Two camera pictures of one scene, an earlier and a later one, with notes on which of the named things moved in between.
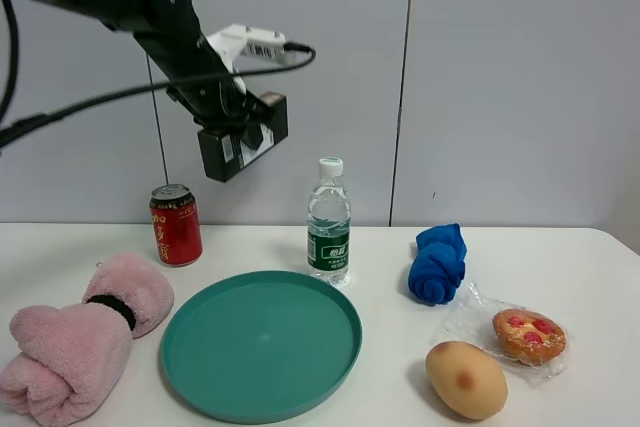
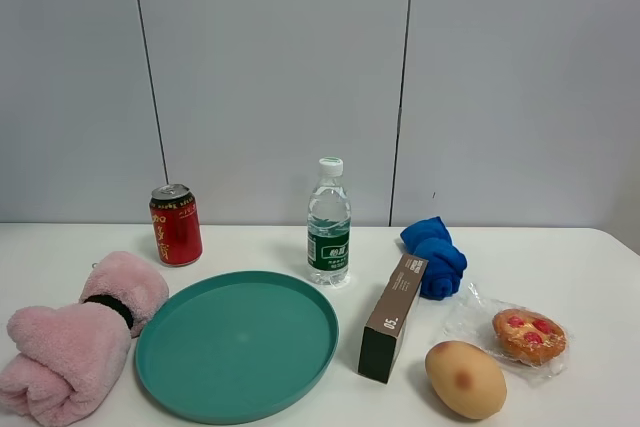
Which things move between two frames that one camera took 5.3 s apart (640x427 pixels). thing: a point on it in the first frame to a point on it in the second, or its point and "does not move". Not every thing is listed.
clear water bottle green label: x=329 y=226 does not move
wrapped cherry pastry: x=531 y=344 does not move
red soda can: x=177 y=226 does not move
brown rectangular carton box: x=223 y=152 to x=390 y=318
